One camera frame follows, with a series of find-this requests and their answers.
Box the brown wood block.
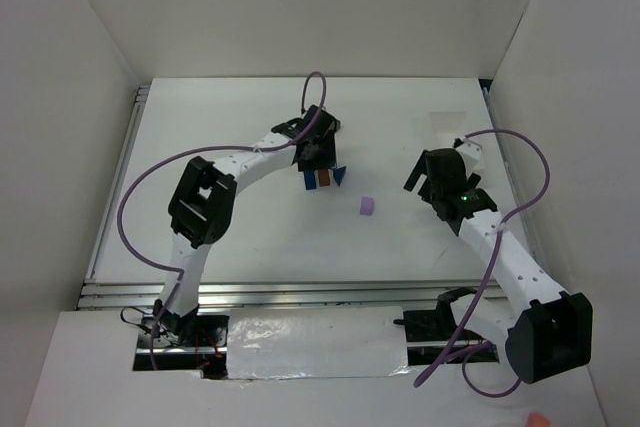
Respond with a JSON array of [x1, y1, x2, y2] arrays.
[[317, 169, 331, 187]]

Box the blue rectangular block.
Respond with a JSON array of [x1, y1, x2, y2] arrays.
[[303, 170, 318, 191]]

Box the blue triangular block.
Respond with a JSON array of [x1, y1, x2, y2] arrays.
[[332, 166, 346, 187]]

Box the white perforated box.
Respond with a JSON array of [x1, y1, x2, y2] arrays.
[[412, 111, 472, 150]]

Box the purple wood cube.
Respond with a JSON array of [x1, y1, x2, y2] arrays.
[[359, 196, 375, 216]]

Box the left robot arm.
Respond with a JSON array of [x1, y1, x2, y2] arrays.
[[153, 105, 341, 343]]

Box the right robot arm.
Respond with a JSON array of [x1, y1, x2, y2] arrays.
[[404, 141, 593, 384]]

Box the silver foil tape sheet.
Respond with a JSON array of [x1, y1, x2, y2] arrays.
[[226, 306, 409, 380]]

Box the orange object at corner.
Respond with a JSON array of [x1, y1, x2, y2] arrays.
[[526, 412, 551, 427]]

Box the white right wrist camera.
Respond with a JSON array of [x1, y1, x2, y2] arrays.
[[453, 138, 486, 174]]

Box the aluminium front rail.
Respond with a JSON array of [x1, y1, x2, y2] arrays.
[[76, 279, 479, 310]]

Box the left aluminium side rail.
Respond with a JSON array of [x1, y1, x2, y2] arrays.
[[83, 84, 151, 286]]

